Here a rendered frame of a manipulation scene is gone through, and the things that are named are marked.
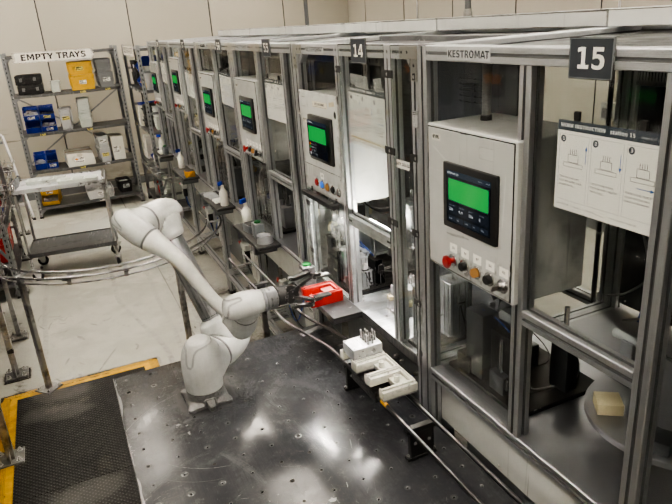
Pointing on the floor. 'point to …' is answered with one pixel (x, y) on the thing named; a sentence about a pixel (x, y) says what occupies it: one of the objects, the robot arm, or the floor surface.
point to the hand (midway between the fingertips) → (323, 285)
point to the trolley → (40, 248)
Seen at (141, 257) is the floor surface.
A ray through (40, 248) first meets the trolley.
